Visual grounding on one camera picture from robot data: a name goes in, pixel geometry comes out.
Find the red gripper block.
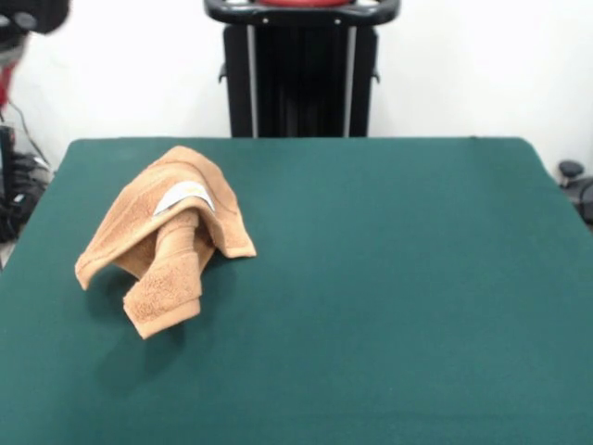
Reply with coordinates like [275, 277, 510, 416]
[0, 60, 20, 111]

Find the tan terry towel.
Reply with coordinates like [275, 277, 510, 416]
[73, 145, 258, 341]

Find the black equipment stack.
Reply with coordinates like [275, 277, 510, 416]
[0, 123, 53, 243]

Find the dark green table cloth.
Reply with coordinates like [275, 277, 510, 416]
[0, 136, 593, 445]

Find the black office chair base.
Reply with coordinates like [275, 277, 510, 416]
[558, 159, 593, 233]

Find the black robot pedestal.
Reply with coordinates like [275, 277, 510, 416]
[202, 0, 402, 139]

